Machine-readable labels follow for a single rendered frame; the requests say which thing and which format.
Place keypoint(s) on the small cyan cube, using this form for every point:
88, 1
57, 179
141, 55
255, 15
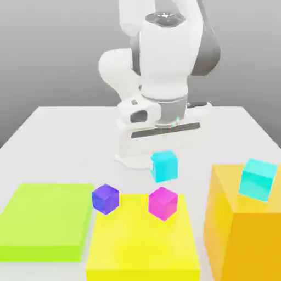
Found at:
256, 180
165, 166

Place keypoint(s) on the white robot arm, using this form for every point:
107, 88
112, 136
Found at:
163, 61

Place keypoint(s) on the large yellow box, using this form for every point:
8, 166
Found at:
140, 245

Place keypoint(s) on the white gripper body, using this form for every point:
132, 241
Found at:
166, 130

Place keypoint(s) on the small magenta cube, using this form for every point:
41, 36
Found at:
163, 204

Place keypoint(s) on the large lime green box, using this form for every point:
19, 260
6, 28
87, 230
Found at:
44, 219

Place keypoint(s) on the large orange box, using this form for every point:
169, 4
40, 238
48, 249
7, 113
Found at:
248, 241

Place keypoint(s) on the small purple cube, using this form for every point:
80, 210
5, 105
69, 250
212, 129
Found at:
105, 199

